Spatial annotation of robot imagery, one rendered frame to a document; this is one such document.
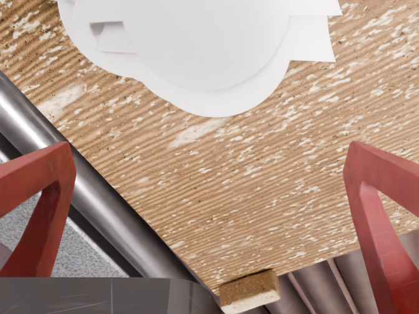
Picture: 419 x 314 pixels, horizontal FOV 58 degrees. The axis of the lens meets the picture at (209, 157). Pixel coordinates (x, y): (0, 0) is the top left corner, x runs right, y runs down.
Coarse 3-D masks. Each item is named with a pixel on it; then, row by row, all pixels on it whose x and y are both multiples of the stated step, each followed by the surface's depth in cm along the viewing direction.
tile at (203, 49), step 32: (96, 0) 17; (128, 0) 17; (160, 0) 17; (192, 0) 17; (224, 0) 17; (256, 0) 17; (288, 0) 17; (320, 0) 17; (128, 32) 18; (160, 32) 18; (192, 32) 18; (224, 32) 18; (256, 32) 18; (160, 64) 19; (192, 64) 19; (224, 64) 19; (256, 64) 19
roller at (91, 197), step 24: (0, 72) 28; (0, 96) 28; (24, 96) 29; (0, 120) 29; (24, 120) 29; (48, 120) 31; (24, 144) 30; (48, 144) 31; (96, 192) 34; (96, 216) 35; (120, 216) 36; (120, 240) 37; (144, 240) 38; (144, 264) 39; (168, 264) 41; (216, 312) 47
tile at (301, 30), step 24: (120, 24) 19; (288, 24) 19; (312, 24) 19; (96, 48) 19; (120, 48) 19; (288, 48) 19; (312, 48) 19; (264, 72) 20; (168, 96) 21; (192, 96) 21; (216, 96) 21; (240, 96) 21; (264, 96) 21
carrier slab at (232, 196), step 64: (0, 0) 22; (384, 0) 22; (0, 64) 25; (64, 64) 25; (320, 64) 25; (384, 64) 25; (64, 128) 27; (128, 128) 28; (192, 128) 28; (256, 128) 28; (320, 128) 28; (384, 128) 28; (128, 192) 31; (192, 192) 31; (256, 192) 31; (320, 192) 31; (192, 256) 36; (256, 256) 36; (320, 256) 36
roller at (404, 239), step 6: (402, 234) 37; (408, 234) 37; (414, 234) 37; (402, 240) 37; (408, 240) 37; (414, 240) 38; (408, 246) 38; (414, 246) 38; (408, 252) 38; (414, 252) 39; (414, 258) 39
